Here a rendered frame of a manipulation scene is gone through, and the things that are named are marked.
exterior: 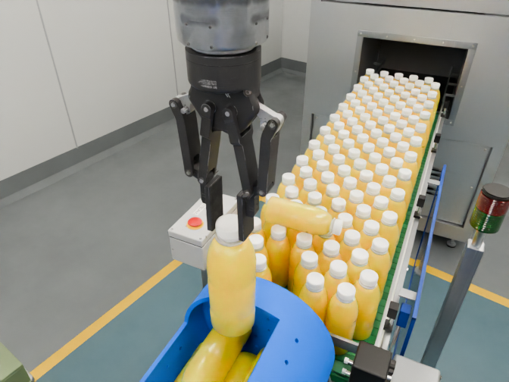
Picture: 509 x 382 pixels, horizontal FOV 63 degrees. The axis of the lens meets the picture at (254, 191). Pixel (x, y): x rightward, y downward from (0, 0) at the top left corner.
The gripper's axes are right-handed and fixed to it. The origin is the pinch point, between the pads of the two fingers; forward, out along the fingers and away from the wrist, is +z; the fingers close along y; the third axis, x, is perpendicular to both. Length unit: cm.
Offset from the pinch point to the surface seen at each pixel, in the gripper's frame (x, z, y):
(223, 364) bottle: -0.6, 34.0, -2.1
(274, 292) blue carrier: 8.7, 22.5, 3.1
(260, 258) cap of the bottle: 28.4, 36.5, -8.7
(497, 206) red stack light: 51, 22, 37
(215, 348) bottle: 0.7, 32.5, -4.5
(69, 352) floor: 33, 146, -111
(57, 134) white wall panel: 157, 114, -241
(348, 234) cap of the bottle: 46, 36, 8
